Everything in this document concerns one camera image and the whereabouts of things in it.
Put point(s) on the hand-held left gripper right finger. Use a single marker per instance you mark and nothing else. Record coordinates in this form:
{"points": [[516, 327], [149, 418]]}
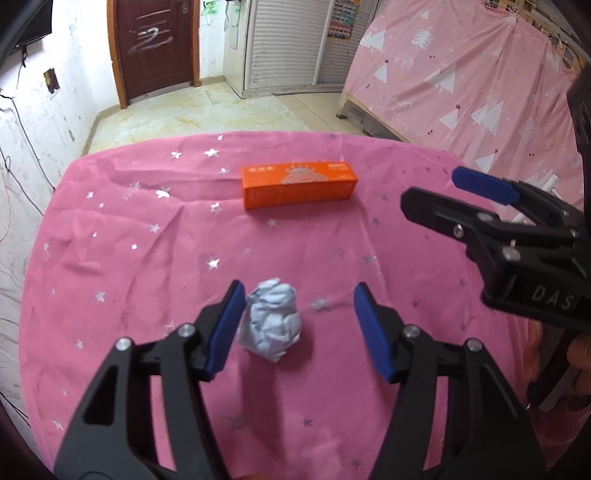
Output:
{"points": [[371, 332]]}

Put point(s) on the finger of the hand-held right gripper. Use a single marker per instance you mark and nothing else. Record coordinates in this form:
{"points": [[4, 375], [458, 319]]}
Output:
{"points": [[485, 184], [429, 207]]}

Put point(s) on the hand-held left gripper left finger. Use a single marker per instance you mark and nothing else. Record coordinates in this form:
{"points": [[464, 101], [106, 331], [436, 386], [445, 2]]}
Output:
{"points": [[226, 332]]}

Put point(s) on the small pale paper ball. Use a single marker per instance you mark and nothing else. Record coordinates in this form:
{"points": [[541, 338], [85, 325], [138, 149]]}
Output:
{"points": [[272, 323]]}

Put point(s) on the person's right hand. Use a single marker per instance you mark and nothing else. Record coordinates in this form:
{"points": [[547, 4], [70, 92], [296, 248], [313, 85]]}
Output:
{"points": [[579, 355]]}

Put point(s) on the white plastic tubes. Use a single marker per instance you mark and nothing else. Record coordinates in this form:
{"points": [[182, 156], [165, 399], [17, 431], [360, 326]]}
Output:
{"points": [[551, 184]]}

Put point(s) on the pink tree-print curtain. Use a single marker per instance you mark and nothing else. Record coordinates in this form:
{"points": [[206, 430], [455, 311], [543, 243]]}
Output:
{"points": [[461, 92]]}

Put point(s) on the pink star-print tablecloth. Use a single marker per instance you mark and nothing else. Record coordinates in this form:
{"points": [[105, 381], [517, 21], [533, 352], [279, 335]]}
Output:
{"points": [[161, 240]]}

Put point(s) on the orange cardboard box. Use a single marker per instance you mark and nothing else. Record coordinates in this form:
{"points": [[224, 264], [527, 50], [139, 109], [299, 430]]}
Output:
{"points": [[300, 187]]}

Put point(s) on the colourful grid poster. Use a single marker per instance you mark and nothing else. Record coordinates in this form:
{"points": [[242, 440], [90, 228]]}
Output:
{"points": [[341, 21]]}

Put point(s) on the white louvered wardrobe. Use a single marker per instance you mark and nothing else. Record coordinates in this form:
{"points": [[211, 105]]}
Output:
{"points": [[277, 46]]}

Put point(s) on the dark brown door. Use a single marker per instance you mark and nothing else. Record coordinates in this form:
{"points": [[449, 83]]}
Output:
{"points": [[152, 55]]}

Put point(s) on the wooden bed frame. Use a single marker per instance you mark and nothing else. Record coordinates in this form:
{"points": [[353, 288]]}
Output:
{"points": [[344, 104]]}

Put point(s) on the broken wall socket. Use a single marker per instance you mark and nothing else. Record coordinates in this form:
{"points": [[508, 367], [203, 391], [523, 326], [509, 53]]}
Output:
{"points": [[51, 81]]}

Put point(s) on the black wall television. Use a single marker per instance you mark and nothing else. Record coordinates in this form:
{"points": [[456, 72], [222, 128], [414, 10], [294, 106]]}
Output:
{"points": [[34, 23]]}

